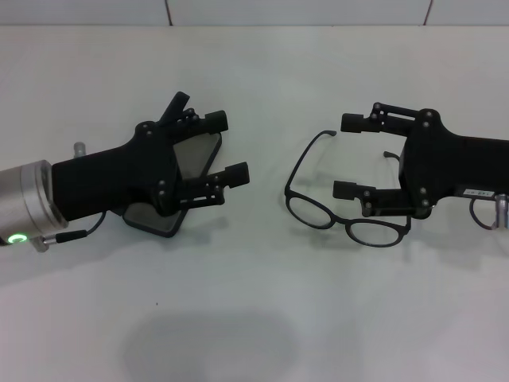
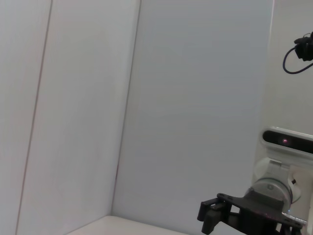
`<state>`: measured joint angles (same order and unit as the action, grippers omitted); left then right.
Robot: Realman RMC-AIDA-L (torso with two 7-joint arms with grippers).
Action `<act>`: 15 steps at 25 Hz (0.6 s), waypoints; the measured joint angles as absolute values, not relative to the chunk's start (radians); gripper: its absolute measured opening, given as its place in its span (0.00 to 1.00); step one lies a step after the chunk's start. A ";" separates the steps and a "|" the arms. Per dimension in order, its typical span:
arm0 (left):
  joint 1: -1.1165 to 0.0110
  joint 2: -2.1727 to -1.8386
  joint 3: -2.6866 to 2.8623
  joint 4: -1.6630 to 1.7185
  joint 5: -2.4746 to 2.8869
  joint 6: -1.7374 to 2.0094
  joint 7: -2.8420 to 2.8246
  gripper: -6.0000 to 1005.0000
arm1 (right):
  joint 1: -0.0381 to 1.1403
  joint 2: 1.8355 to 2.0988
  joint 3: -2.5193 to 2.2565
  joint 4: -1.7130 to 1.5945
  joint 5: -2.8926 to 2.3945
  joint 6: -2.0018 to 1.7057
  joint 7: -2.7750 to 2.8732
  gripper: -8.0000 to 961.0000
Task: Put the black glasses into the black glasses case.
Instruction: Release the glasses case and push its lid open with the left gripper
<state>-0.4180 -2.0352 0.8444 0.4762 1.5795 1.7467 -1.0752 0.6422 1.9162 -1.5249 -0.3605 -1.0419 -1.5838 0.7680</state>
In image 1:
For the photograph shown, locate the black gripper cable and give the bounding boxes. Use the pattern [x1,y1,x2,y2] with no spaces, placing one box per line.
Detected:
[468,192,509,232]
[33,210,107,252]

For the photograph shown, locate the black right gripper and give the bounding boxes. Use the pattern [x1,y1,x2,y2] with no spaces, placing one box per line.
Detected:
[332,102,509,221]

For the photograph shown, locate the black glasses case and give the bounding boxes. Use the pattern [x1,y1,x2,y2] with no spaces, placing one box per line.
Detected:
[121,92,224,240]

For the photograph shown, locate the black glasses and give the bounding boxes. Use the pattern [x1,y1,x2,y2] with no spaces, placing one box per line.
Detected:
[283,130,413,246]

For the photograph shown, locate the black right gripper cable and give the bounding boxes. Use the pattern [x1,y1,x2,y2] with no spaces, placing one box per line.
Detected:
[468,192,509,232]

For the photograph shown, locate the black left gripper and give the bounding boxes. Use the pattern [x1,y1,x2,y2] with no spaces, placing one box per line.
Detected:
[50,107,251,222]

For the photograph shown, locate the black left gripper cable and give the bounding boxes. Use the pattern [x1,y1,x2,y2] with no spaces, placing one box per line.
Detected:
[33,210,107,252]

